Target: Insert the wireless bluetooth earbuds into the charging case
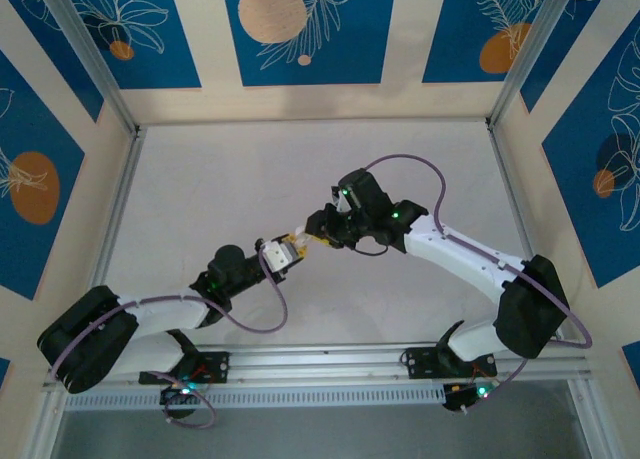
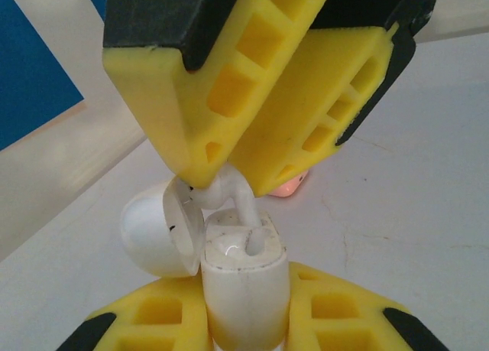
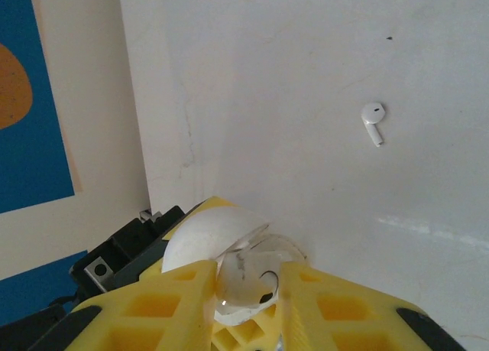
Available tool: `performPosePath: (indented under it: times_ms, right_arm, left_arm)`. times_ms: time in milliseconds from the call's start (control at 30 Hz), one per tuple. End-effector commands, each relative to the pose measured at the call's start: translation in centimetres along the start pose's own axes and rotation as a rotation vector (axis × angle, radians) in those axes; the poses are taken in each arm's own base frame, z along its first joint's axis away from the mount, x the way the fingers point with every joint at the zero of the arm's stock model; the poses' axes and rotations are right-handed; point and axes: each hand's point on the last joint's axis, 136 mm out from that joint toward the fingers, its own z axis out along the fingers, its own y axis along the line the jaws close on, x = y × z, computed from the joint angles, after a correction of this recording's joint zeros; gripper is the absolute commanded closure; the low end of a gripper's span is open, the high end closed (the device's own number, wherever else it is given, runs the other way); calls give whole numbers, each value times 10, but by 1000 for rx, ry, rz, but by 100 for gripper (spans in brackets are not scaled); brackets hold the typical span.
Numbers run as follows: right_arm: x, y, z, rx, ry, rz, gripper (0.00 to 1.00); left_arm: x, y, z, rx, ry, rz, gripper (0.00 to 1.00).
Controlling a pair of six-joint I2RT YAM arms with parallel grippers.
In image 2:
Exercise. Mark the pink earbud charging case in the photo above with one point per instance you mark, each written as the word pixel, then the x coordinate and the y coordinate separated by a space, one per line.
pixel 284 190

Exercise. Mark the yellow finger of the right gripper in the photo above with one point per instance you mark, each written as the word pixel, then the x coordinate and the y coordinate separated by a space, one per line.
pixel 305 91
pixel 172 98

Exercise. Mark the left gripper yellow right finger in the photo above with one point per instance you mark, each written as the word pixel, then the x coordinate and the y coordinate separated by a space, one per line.
pixel 344 316

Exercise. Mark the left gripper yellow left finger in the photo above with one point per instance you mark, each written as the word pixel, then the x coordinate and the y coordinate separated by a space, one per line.
pixel 153 320

